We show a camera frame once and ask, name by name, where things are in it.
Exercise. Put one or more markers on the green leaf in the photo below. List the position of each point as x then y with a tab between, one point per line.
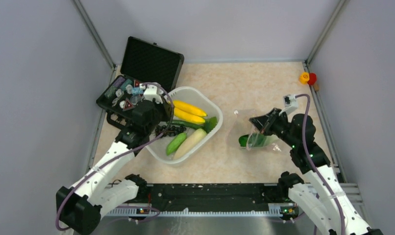
210	124

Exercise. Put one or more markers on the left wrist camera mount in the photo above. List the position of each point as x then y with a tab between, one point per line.
152	92

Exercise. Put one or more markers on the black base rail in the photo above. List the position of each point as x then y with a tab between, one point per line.
203	200

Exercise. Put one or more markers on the green bok choy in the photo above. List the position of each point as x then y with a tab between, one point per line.
256	140

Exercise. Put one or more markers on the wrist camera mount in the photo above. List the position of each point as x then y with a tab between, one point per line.
290	104
152	92

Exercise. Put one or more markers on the black grape bunch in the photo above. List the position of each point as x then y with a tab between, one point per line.
171	131

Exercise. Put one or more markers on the white radish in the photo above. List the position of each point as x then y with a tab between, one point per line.
189	143

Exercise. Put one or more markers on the red yellow emergency button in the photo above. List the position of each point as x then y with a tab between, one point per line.
309	79

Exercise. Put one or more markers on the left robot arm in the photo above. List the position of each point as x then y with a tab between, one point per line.
83	205

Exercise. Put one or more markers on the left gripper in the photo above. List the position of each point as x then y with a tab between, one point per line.
166	109

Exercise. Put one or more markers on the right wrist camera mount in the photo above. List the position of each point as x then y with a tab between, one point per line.
290	104

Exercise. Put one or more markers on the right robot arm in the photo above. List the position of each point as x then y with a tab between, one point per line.
330	209

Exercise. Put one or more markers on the clear zip top bag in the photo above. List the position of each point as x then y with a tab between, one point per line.
242	126

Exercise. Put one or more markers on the long dark green cucumber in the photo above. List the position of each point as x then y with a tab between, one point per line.
186	124

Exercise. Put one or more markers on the black open case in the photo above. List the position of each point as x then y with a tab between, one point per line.
142	62

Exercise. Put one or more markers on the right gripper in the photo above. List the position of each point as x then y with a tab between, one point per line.
265	122

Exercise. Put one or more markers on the light green small cucumber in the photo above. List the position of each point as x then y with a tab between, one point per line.
175	143

